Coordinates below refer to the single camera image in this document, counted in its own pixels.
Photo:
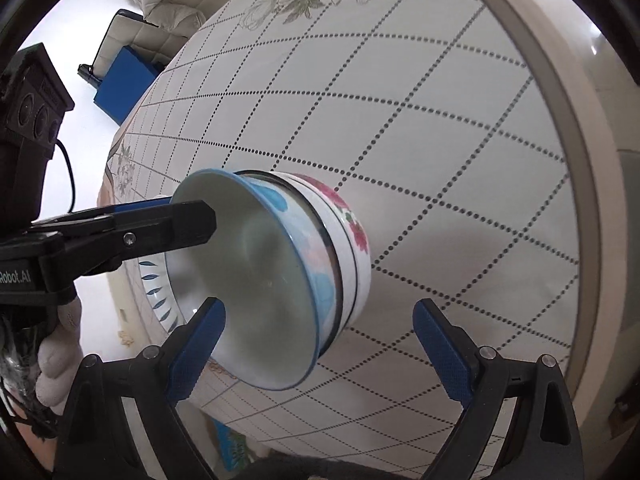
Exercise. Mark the person's left hand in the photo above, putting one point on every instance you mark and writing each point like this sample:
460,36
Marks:
57,360

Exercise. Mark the blue box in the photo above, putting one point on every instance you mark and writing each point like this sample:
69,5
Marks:
125,85

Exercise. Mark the white bowl dark rim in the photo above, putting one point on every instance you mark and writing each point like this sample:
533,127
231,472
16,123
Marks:
320,210

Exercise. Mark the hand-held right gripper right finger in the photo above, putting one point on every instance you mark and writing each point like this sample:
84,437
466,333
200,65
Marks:
445,355

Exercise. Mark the printed diamond pattern tablecloth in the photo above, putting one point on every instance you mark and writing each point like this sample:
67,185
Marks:
425,160

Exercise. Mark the person's left forearm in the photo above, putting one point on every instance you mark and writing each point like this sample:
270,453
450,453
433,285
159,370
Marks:
35,452

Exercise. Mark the white quilted duvet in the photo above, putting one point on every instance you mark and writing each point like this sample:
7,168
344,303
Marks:
165,0

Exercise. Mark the polka dot bowl blue rim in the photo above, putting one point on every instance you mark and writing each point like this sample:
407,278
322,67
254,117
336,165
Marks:
250,285

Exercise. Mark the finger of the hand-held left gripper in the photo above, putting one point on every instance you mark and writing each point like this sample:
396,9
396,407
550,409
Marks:
135,206
170,225

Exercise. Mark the white plate blue leaf pattern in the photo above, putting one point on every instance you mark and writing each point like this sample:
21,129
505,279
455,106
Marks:
157,292

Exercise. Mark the plain white bowl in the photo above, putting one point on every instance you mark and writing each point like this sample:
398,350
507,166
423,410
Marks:
362,280

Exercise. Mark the colourful bag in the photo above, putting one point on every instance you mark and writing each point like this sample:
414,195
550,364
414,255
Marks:
230,447

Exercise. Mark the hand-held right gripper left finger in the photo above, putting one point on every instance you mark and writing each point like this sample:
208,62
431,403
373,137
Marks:
195,355

